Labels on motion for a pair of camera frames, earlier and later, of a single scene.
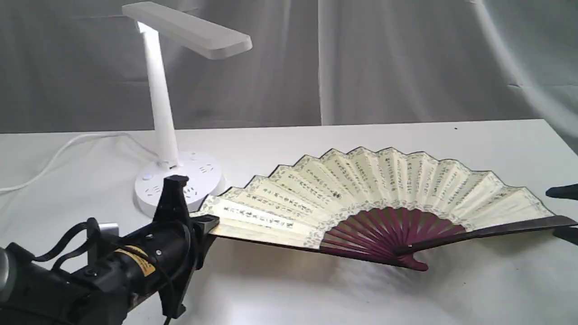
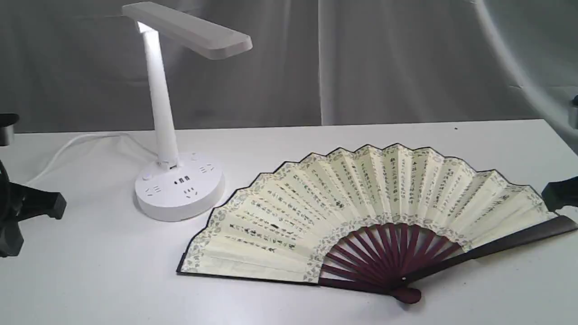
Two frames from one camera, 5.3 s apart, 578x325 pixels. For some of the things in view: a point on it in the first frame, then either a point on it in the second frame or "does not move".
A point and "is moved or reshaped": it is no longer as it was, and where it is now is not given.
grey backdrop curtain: x=78 y=66 does not move
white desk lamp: x=204 y=178 does not move
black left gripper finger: x=206 y=223 to x=30 y=202
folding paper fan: x=379 y=203 is moved or reshaped
